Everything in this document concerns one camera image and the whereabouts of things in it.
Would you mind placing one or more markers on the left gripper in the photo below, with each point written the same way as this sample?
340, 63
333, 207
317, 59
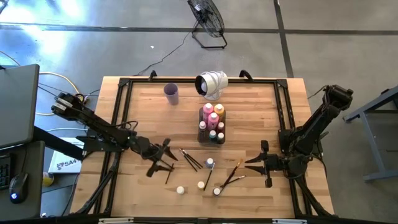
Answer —
154, 154

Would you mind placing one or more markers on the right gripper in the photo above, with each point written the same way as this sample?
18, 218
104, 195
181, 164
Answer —
273, 163

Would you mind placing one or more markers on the white paint bottle black label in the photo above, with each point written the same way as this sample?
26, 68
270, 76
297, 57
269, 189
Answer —
180, 190
202, 125

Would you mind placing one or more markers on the small yellow paint bottle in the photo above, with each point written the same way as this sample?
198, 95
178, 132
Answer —
201, 184

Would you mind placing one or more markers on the light blue paint bottle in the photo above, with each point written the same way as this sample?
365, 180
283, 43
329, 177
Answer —
210, 162

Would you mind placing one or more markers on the green paint bottle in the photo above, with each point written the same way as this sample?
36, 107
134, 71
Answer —
220, 137

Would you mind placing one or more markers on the black pencil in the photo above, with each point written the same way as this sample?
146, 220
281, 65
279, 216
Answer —
210, 176

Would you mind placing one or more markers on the dark purple paint bottle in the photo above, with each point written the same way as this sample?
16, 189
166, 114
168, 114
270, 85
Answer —
216, 191

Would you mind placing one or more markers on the red paint bottle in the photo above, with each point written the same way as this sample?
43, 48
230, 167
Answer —
220, 126

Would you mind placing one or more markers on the teal paint bottle black label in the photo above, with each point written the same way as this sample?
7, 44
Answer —
212, 134

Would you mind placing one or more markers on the large pink paint bottle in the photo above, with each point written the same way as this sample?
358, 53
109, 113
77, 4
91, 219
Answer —
207, 109
213, 119

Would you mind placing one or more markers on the large yellow-orange paint bottle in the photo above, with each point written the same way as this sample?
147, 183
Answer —
219, 109

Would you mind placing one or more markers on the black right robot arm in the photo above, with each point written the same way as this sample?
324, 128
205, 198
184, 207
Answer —
314, 124

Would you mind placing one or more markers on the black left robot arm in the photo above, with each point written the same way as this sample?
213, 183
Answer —
93, 123

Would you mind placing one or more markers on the grey translucent plastic bin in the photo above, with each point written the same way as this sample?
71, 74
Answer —
205, 141

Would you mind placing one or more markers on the silver aluminium bar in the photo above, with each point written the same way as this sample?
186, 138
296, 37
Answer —
289, 221
115, 220

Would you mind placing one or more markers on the lilac plastic cup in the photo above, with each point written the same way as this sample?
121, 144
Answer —
171, 93

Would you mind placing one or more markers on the white desk lamp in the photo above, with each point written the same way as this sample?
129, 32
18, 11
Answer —
214, 82

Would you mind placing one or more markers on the white cardboard box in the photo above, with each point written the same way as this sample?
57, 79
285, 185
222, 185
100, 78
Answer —
66, 161

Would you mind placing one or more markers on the yellow power strip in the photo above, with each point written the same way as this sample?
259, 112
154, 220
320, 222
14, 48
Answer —
82, 99

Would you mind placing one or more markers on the small yellow object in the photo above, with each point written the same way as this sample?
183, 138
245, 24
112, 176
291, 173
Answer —
48, 180

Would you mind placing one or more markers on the grey-blue metal cart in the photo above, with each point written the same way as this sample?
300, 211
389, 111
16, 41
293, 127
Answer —
373, 109

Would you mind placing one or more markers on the dark grey desk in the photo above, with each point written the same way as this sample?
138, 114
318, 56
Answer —
31, 174

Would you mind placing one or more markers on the black computer mouse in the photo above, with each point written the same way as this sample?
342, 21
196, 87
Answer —
18, 188

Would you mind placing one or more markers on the black floor fan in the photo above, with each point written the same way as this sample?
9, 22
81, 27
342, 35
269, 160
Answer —
206, 15

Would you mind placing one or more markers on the grey monitor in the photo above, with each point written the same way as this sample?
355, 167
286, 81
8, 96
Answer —
17, 102

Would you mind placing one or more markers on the black keyboard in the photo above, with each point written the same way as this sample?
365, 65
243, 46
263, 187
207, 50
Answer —
3, 172

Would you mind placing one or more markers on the black aluminium table frame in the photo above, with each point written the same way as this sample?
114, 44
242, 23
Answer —
186, 80

